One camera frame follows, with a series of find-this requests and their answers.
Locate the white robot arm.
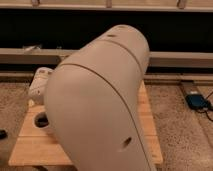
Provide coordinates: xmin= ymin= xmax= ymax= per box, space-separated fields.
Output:
xmin=29 ymin=25 xmax=156 ymax=171

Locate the blue device on floor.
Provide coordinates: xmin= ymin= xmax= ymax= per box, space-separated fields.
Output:
xmin=186 ymin=94 xmax=211 ymax=110

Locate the wooden table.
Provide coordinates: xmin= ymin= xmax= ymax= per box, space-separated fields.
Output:
xmin=8 ymin=83 xmax=163 ymax=166

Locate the black object at left edge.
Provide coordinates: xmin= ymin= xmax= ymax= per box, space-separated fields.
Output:
xmin=0 ymin=130 xmax=7 ymax=139

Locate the grey horizontal rail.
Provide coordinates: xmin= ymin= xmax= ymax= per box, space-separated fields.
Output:
xmin=0 ymin=48 xmax=213 ymax=68

